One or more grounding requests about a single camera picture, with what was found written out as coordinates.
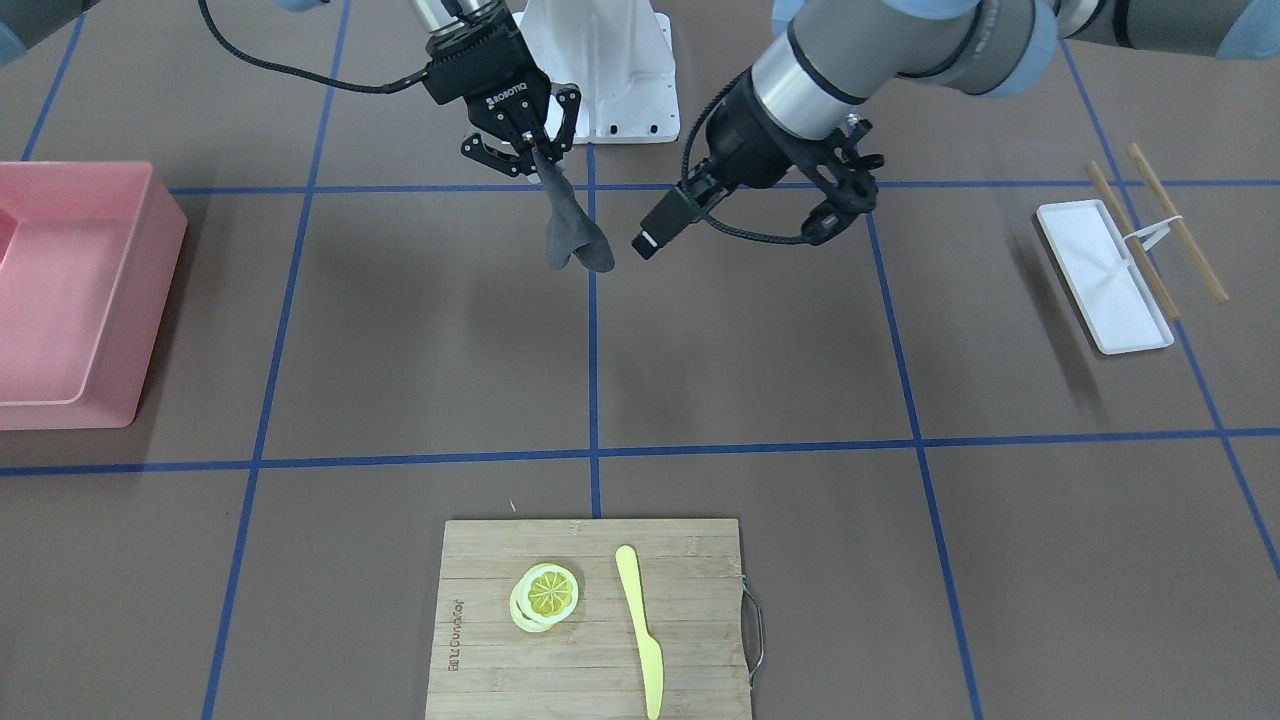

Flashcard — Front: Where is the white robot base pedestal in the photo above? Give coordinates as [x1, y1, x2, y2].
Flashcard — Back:
[515, 1, 681, 145]

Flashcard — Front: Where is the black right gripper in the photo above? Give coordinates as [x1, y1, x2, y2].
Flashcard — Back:
[424, 20, 582, 181]

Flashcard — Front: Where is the yellow plastic knife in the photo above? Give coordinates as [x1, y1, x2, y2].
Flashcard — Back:
[614, 544, 666, 719]

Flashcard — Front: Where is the bamboo cutting board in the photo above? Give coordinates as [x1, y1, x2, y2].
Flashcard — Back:
[425, 519, 753, 719]

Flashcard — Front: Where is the pink plastic bin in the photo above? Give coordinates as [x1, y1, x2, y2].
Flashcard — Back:
[1, 161, 188, 430]

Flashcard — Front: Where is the grey pink cleaning cloth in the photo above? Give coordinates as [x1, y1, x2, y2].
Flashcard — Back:
[532, 149, 614, 273]

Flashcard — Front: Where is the yellow lemon slice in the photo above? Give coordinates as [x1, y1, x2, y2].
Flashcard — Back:
[509, 562, 580, 634]

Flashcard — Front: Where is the white rectangular tray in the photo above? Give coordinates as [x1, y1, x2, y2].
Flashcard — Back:
[1036, 199, 1174, 356]

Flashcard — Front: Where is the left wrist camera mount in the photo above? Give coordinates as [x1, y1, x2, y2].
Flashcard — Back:
[794, 115, 884, 246]

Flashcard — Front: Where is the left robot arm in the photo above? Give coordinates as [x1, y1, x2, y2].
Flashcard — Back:
[632, 1, 1277, 259]

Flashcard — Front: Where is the wooden rod near tray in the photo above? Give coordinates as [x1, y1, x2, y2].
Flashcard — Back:
[1085, 160, 1181, 322]

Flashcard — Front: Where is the white rod holder clip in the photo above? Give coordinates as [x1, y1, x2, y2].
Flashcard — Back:
[1123, 214, 1183, 258]

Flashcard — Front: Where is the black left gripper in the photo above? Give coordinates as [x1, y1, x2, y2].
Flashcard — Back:
[631, 70, 814, 260]

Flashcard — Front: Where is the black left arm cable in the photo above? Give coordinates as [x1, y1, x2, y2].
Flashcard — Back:
[680, 90, 831, 247]

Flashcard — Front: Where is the wooden rod far side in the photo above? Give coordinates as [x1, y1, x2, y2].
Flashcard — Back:
[1126, 143, 1230, 304]

